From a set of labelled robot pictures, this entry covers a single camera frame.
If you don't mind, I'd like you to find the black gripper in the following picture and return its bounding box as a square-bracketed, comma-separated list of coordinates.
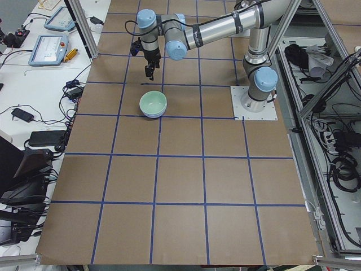
[130, 39, 161, 81]

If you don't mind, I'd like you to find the green bowl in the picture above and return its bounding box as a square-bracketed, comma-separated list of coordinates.
[139, 91, 168, 107]

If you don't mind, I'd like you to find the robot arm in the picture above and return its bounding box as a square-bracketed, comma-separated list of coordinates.
[130, 1, 300, 80]
[241, 26, 278, 113]

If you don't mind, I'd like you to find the blue bowl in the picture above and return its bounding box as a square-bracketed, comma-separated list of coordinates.
[140, 103, 167, 119]

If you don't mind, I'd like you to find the yellow tool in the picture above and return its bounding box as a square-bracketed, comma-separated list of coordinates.
[63, 48, 78, 63]

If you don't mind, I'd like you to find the far teach pendant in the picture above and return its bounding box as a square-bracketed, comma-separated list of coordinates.
[44, 6, 75, 32]

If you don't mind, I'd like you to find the teach pendant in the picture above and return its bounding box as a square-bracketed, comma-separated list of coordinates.
[28, 34, 69, 67]
[44, 6, 75, 32]

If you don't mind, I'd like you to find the near teach pendant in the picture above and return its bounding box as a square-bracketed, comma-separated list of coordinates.
[28, 34, 69, 67]

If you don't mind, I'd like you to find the black power adapter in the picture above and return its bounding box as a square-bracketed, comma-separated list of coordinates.
[28, 130, 65, 147]

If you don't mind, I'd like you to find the black smartphone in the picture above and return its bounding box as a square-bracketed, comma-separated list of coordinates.
[11, 108, 34, 123]

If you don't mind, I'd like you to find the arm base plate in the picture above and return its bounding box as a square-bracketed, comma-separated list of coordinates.
[230, 86, 278, 121]

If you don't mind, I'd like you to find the aluminium frame post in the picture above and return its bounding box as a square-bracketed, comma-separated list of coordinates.
[64, 0, 99, 59]

